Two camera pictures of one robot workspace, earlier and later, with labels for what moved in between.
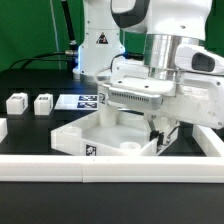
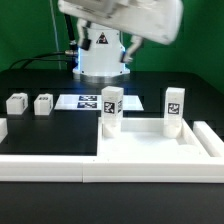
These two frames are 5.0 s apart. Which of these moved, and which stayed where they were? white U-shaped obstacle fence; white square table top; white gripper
Moved: white square table top; white gripper
Stayed: white U-shaped obstacle fence
